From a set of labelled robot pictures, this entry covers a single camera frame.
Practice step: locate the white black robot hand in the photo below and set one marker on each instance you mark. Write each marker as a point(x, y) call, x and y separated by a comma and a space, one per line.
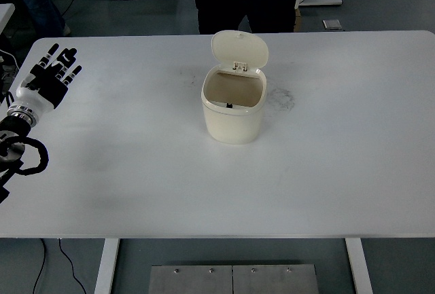
point(42, 89)

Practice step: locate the person in blue jeans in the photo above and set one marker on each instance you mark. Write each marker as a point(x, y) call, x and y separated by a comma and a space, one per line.
point(46, 19)

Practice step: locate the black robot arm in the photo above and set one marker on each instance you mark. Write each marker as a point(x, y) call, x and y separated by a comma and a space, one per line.
point(14, 140)

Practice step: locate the white table leg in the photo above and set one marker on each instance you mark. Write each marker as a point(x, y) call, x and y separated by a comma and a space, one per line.
point(107, 267)
point(359, 269)

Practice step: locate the left white table leg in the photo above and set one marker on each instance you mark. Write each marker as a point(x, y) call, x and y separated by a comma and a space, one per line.
point(107, 267)

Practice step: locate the white side table corner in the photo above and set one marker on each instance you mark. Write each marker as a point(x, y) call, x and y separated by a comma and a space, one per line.
point(6, 12)

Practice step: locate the metal base plate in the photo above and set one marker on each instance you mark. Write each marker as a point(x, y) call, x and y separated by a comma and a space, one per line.
point(233, 279)

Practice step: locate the grey floor socket plate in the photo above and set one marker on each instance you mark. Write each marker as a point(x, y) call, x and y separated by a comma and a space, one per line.
point(332, 25)

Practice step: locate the right white table leg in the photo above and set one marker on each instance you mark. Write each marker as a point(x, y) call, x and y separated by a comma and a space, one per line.
point(359, 269)

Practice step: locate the cream plastic trash can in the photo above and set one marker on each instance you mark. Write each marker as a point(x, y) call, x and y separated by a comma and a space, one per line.
point(234, 92)

